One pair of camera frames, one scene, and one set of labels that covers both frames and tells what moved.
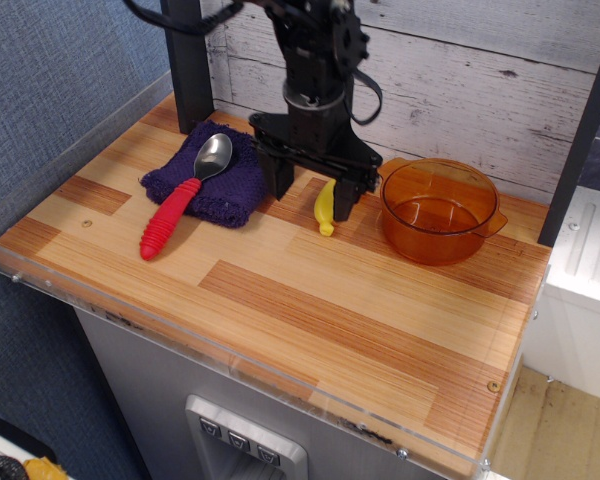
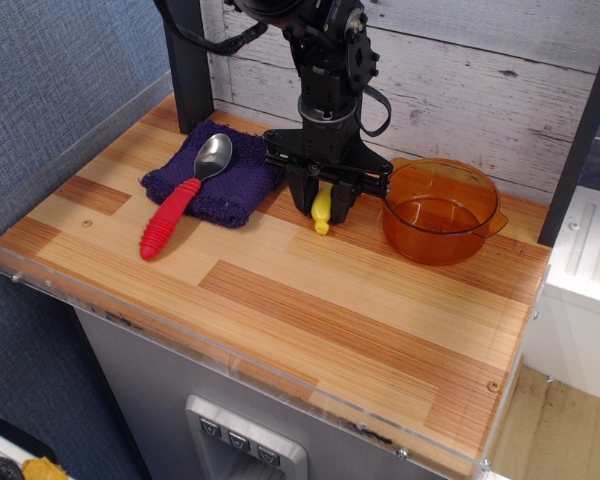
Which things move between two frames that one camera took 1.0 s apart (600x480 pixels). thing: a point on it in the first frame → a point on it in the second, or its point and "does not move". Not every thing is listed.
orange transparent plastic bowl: (437, 212) does not move
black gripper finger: (280, 172) → (304, 188)
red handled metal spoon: (212, 155) does not move
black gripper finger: (346, 194) does not move
